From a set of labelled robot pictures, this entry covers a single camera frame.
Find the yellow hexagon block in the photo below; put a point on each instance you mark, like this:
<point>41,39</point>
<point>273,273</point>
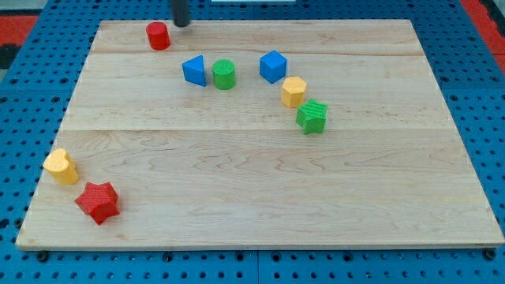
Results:
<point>293,92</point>

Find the red star block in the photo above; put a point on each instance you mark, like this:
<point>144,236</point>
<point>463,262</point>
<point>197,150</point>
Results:
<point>99,201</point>

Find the green cylinder block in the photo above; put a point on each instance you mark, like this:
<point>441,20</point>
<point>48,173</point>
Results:
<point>224,74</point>

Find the red cylinder block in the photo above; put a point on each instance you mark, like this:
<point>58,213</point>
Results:
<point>158,35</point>

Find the blue triangle block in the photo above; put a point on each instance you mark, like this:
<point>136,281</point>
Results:
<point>194,71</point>

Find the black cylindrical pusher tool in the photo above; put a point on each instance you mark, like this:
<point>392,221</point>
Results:
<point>180,13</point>

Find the wooden board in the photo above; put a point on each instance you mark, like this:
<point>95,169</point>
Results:
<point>199,168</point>

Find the yellow heart block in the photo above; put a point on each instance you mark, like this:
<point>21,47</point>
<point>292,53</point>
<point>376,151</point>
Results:
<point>61,167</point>

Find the blue cube block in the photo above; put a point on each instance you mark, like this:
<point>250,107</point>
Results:
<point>273,66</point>

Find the green star block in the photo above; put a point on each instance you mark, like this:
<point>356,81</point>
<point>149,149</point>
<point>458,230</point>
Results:
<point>312,116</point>

